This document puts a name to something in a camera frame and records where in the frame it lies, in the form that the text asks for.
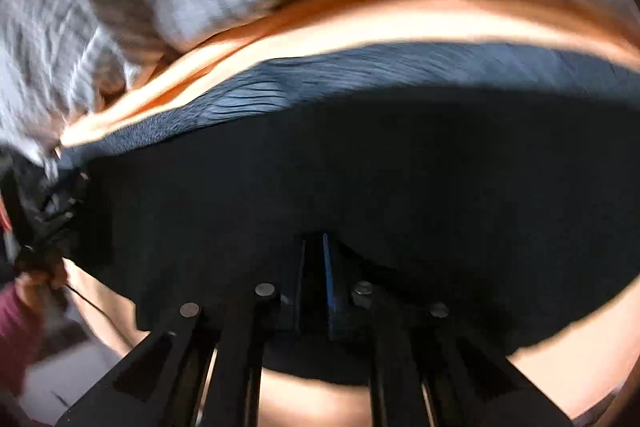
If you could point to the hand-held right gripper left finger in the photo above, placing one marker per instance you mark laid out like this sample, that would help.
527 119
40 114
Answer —
301 297

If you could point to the black pants patterned blue waistband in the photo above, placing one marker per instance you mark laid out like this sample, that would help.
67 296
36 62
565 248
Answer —
350 157

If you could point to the orange bed sheet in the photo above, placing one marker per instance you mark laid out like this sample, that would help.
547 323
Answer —
450 17

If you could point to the person's left hand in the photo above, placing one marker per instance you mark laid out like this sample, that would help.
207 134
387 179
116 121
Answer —
37 287

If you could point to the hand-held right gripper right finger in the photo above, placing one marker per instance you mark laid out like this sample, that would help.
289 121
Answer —
328 287

